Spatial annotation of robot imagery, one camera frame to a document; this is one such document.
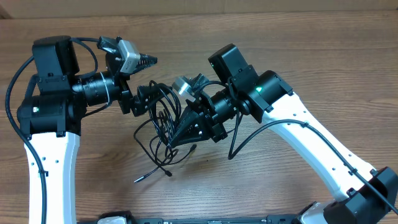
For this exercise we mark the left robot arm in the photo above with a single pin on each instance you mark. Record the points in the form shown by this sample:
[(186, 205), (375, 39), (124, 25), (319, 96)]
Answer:
[(56, 101)]

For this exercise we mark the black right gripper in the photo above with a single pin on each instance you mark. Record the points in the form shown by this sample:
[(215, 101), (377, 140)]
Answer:
[(195, 126)]

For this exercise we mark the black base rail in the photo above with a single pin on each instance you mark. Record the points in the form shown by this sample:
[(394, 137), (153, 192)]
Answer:
[(214, 220)]

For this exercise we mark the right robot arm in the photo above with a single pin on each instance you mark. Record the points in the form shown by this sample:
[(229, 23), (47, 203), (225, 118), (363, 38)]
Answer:
[(361, 193)]

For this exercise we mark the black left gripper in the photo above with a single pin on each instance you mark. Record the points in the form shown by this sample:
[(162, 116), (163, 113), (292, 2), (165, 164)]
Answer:
[(138, 104)]

